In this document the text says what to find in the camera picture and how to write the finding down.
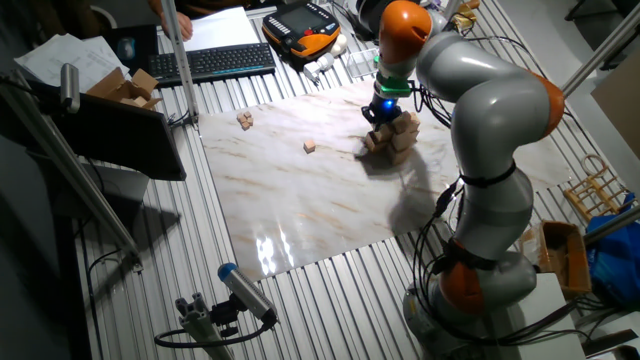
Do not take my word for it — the black camera bracket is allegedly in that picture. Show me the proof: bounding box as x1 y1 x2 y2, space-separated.
209 294 242 339

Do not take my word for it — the open cardboard box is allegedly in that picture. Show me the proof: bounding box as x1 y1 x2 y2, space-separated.
85 67 164 111

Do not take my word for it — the grey computer mouse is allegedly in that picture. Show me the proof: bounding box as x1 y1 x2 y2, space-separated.
117 37 137 61

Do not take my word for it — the black filament spool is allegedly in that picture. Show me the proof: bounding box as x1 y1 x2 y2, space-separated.
348 0 389 42

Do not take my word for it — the orange black teach pendant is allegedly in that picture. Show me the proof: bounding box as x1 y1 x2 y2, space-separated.
261 1 342 65

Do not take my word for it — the wooden rack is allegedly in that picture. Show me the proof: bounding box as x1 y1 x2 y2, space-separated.
563 153 632 224

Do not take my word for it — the black monitor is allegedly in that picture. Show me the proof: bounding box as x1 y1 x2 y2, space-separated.
0 79 188 182

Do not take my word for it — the brown cardboard box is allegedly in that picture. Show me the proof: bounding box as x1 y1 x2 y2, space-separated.
537 220 594 300

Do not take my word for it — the silver camera with blue end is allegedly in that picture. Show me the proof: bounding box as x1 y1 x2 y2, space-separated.
217 262 279 326

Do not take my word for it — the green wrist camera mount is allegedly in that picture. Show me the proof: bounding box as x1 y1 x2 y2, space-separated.
372 54 414 100

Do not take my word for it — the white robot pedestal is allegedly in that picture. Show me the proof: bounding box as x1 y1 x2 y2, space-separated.
492 272 587 360

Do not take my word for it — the white marble pattern mat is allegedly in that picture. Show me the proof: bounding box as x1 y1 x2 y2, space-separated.
198 74 571 282

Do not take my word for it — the small yellow shiny object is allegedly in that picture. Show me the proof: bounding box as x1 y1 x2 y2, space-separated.
451 2 478 33

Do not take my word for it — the white power adapter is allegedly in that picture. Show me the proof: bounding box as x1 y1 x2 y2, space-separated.
302 52 335 84

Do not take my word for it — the black computer keyboard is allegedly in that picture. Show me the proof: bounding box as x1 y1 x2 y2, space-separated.
147 42 277 89

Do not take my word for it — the black mouse pad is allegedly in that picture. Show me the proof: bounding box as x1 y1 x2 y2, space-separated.
102 23 160 76

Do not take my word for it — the clear plastic box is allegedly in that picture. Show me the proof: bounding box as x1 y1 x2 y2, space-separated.
345 48 380 80

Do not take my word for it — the silver cylindrical camera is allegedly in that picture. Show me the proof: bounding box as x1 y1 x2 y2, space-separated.
59 63 82 114

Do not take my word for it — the aluminium frame post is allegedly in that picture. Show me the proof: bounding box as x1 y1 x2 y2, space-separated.
582 205 640 247
559 3 640 97
159 0 201 127
0 69 145 274

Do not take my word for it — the person's right hand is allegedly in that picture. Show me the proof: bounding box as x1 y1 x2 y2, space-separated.
158 9 195 43

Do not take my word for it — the brown cardboard panel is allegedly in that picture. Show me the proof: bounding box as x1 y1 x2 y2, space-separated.
591 62 640 146

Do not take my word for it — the short aluminium profile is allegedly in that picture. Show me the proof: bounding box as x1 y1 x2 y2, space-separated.
174 292 235 360

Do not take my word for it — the white egg-shaped object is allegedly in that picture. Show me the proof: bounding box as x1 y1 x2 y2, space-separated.
329 33 349 57

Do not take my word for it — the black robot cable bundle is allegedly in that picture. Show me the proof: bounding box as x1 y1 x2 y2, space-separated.
410 34 596 349

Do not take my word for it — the blank white paper pad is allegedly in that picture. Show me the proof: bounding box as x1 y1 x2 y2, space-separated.
182 5 262 53

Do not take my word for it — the blue bag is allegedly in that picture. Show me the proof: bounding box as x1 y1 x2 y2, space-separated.
585 192 640 306

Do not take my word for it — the black camera cable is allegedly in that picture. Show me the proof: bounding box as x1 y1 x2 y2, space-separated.
153 317 277 350

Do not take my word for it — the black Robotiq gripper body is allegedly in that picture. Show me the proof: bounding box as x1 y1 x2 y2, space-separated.
361 94 404 127

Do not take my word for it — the white printed paper sheet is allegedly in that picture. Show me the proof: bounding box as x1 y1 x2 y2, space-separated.
13 33 117 94
82 35 132 81

